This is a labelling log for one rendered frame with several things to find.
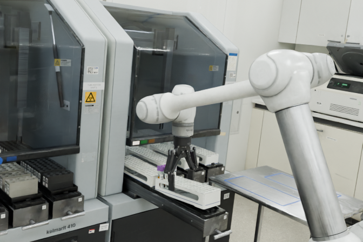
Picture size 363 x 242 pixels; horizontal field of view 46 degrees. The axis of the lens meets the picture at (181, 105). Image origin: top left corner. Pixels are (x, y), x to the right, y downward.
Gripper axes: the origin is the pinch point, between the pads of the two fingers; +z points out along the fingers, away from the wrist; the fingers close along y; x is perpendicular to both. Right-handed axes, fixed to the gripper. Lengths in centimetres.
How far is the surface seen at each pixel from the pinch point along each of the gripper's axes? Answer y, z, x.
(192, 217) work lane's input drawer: -7.0, 9.2, -14.1
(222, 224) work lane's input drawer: 3.5, 12.8, -20.6
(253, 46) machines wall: 218, -71, 134
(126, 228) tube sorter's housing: -11.1, 23.9, 23.2
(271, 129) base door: 229, 11, 116
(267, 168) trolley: 67, 4, 4
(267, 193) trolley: 36.5, 6.7, -17.8
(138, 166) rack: -2.1, -2.3, 27.0
